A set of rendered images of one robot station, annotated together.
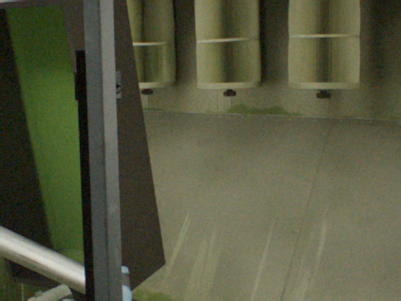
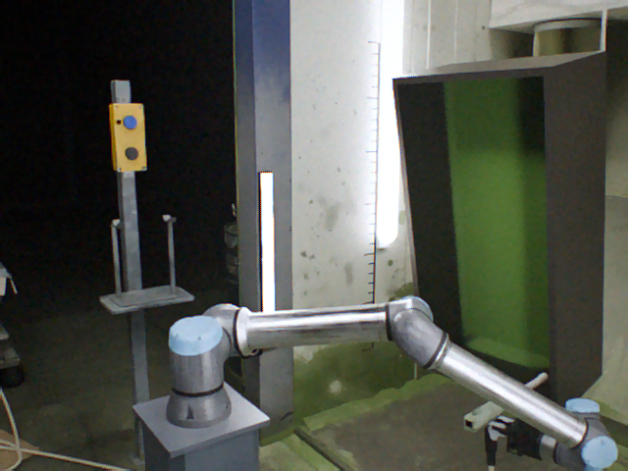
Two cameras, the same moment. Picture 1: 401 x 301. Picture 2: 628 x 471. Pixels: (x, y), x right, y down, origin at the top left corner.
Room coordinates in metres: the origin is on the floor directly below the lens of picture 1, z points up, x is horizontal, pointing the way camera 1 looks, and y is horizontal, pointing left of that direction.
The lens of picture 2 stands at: (0.86, 0.57, 1.48)
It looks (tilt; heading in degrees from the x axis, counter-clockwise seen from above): 12 degrees down; 18
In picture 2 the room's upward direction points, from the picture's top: straight up
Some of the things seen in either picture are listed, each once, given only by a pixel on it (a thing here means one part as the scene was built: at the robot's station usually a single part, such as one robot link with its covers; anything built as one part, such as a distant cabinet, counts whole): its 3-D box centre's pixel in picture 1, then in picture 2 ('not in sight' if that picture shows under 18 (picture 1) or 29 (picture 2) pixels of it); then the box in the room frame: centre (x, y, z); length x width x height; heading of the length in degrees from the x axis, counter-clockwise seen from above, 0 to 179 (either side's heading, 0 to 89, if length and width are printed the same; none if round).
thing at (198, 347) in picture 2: not in sight; (197, 351); (2.25, 1.37, 0.83); 0.17 x 0.15 x 0.18; 8
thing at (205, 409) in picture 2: not in sight; (198, 396); (2.24, 1.37, 0.69); 0.19 x 0.19 x 0.10
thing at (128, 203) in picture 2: not in sight; (132, 282); (2.85, 2.02, 0.82); 0.06 x 0.06 x 1.64; 53
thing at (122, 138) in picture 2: not in sight; (128, 137); (2.82, 1.97, 1.42); 0.12 x 0.06 x 0.26; 143
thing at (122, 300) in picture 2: not in sight; (144, 258); (2.76, 1.89, 0.95); 0.26 x 0.15 x 0.32; 143
